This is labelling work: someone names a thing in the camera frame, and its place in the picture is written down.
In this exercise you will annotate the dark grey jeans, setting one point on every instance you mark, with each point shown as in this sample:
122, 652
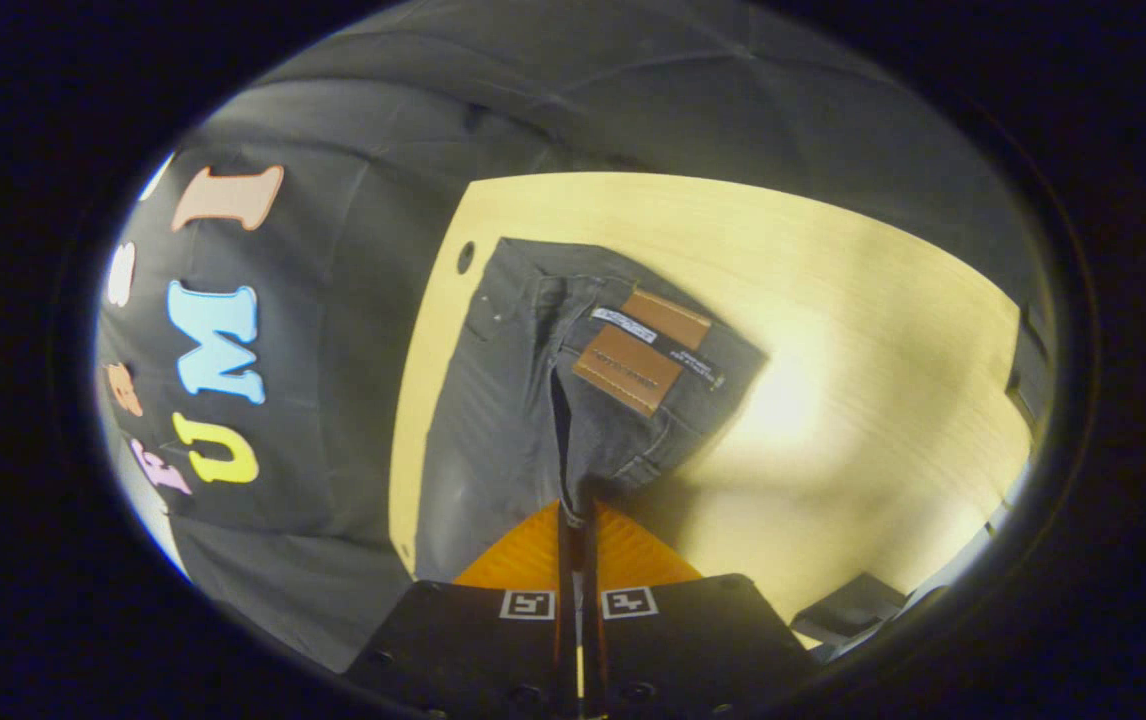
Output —
503, 420

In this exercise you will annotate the dark object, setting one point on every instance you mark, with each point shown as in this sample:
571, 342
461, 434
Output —
848, 605

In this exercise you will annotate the black backdrop cloth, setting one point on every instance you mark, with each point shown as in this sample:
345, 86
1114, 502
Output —
353, 300

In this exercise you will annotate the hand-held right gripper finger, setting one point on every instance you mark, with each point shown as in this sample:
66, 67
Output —
589, 600
565, 600

